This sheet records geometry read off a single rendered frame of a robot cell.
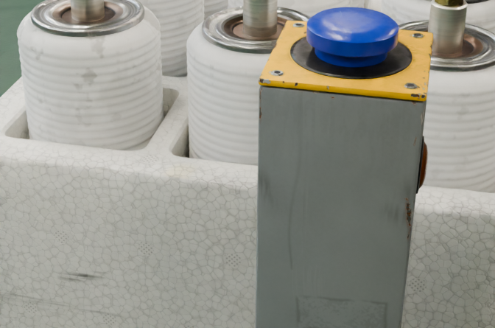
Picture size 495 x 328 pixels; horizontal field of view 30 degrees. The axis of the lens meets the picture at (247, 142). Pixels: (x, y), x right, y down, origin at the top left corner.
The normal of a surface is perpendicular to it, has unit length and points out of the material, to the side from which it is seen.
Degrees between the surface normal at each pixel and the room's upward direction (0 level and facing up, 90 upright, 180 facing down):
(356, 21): 0
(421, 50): 0
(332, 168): 90
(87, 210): 90
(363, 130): 90
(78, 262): 90
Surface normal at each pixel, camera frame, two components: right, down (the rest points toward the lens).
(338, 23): 0.01, -0.88
